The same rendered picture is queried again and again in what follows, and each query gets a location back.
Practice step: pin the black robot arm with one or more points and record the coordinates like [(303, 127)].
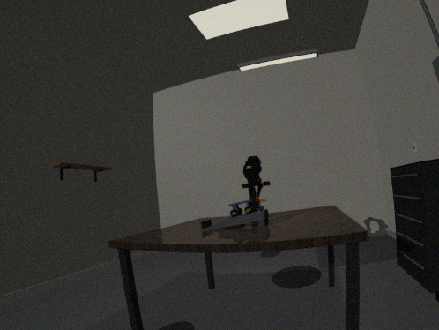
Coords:
[(254, 162)]

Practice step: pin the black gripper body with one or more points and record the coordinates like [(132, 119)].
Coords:
[(259, 185)]

